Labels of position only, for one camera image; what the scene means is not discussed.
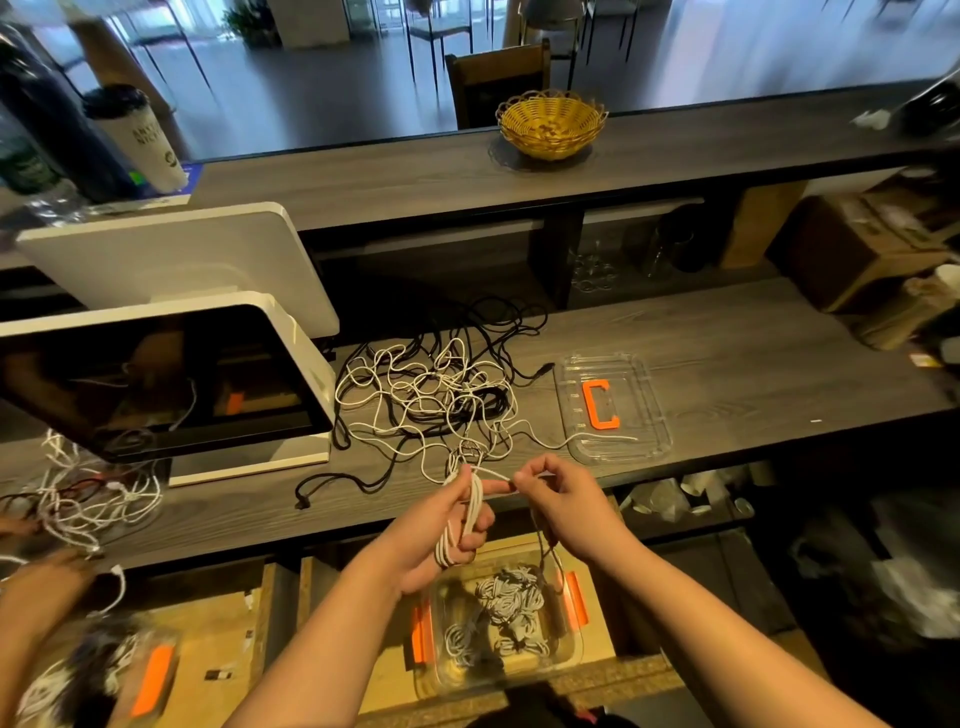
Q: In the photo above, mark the person's left hand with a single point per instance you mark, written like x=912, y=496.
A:
x=420, y=537

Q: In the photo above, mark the person's right hand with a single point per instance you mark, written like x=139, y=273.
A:
x=578, y=513

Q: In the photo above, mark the clear container drawer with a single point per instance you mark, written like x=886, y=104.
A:
x=60, y=705
x=428, y=668

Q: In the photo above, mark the person's left forearm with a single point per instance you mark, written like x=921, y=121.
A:
x=323, y=653

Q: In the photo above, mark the person's right forearm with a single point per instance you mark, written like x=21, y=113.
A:
x=750, y=645

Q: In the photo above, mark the brown cardboard box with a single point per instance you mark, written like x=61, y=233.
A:
x=870, y=248

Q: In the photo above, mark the pile of white containers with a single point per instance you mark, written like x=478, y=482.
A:
x=675, y=492

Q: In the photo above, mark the wooden drawer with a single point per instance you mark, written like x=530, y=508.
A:
x=225, y=645
x=630, y=600

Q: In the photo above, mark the small white connector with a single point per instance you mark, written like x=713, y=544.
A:
x=219, y=675

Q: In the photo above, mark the white touchscreen monitor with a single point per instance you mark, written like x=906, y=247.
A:
x=158, y=383

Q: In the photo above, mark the flat cardboard sheet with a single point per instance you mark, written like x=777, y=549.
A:
x=765, y=225

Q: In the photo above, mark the white customer display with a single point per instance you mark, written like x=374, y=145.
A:
x=188, y=267

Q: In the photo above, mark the grey wooden bar counter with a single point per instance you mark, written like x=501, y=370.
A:
x=390, y=180

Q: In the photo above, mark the yellow woven basket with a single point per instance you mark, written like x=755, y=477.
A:
x=552, y=128

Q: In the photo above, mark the blue white notebook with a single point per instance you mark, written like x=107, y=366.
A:
x=192, y=177

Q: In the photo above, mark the brown wooden chair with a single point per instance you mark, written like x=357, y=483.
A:
x=498, y=87

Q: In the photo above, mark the white paper coffee cup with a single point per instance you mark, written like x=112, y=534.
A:
x=138, y=147

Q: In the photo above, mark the black metal chair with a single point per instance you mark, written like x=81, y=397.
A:
x=551, y=15
x=435, y=18

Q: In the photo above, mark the clear plastic water bottle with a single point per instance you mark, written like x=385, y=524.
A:
x=30, y=177

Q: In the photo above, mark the black device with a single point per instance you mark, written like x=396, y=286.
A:
x=938, y=105

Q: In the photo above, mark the black thermos bottle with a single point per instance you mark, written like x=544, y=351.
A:
x=60, y=128

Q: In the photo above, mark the green potted plant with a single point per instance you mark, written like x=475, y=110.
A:
x=251, y=18

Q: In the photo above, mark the round wooden table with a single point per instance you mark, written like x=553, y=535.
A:
x=113, y=53

